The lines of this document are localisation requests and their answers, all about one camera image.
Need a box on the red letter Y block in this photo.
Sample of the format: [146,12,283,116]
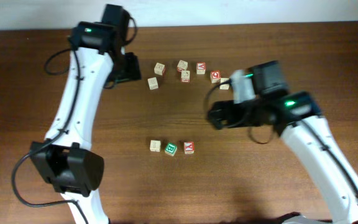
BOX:
[183,142,195,154]

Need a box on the green letter B block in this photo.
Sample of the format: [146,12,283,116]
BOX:
[164,142,178,156]

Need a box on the plain wooden block letter I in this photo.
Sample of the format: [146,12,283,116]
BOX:
[150,140,161,152]

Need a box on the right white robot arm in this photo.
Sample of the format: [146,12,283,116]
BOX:
[207,61,358,223]

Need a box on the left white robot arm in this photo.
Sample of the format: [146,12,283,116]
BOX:
[29,4,141,223]

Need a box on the plain wooden block right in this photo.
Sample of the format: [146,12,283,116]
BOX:
[219,78,230,90]

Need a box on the wooden block far left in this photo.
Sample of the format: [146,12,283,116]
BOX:
[147,77,158,90]

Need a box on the wooden block upper left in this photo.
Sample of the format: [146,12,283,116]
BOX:
[154,63,166,76]

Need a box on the red letter Q block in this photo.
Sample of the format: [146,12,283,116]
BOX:
[210,70,221,83]

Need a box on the red letter A block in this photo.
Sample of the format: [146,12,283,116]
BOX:
[196,62,206,75]

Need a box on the wooden block red bottom centre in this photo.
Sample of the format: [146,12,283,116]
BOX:
[181,70,190,83]

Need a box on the wooden block top centre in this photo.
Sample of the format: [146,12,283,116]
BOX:
[177,60,188,72]

